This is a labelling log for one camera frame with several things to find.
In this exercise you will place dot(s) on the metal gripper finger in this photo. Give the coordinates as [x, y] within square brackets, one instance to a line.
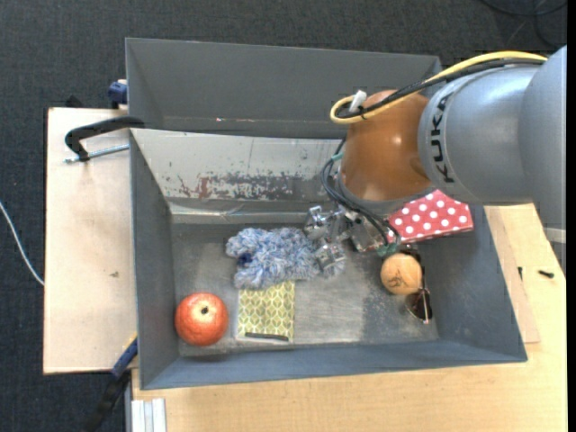
[330, 257]
[317, 221]

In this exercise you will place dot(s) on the tan wooden ball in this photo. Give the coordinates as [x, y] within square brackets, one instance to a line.
[400, 273]

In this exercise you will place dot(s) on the blue and white cloth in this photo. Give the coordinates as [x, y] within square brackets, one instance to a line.
[274, 254]

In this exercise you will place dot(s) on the grey metal bin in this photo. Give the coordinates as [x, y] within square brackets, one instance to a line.
[324, 313]

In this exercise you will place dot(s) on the red white-dotted box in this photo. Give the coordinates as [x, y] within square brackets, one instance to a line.
[432, 218]

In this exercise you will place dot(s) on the green patterned packet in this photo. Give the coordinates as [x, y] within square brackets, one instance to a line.
[266, 311]

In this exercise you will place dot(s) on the dark sunglasses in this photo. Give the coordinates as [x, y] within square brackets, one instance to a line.
[420, 308]

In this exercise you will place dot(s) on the red apple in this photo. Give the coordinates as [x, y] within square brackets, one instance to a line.
[201, 319]

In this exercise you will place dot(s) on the pale wood board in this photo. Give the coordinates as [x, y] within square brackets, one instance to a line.
[85, 250]

